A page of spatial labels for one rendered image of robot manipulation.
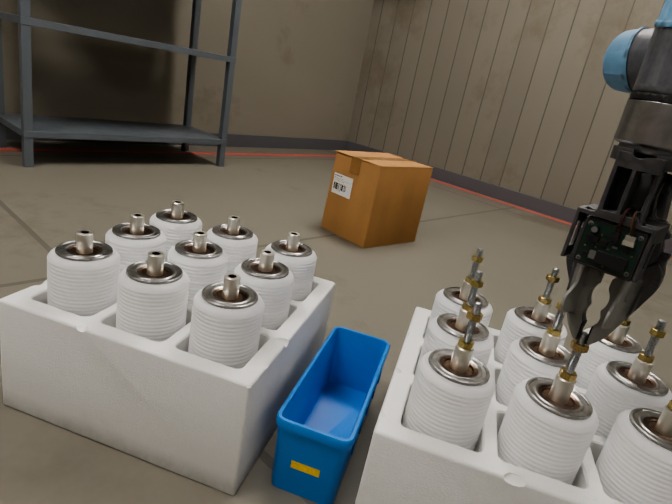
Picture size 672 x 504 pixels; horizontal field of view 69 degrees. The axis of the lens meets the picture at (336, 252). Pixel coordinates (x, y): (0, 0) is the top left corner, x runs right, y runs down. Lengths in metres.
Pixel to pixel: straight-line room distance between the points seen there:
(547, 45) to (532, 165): 0.70
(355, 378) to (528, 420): 0.42
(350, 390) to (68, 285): 0.52
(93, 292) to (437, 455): 0.51
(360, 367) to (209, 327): 0.38
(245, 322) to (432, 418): 0.26
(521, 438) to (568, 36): 2.90
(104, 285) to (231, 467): 0.31
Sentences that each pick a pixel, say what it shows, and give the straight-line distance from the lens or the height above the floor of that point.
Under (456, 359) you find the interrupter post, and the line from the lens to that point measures 0.63.
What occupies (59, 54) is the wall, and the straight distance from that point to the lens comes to 2.83.
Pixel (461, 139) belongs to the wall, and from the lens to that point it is 3.54.
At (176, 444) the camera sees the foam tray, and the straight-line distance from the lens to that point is 0.75.
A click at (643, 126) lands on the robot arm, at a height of 0.56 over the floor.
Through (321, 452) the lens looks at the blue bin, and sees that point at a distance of 0.71.
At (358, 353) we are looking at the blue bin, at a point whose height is 0.08.
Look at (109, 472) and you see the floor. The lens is 0.80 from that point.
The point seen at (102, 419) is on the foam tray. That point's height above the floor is 0.05.
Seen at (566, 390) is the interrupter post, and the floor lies 0.27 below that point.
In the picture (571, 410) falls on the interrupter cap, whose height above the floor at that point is 0.25.
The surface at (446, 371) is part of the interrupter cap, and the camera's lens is 0.62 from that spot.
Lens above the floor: 0.56
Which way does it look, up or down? 19 degrees down
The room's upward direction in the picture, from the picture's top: 11 degrees clockwise
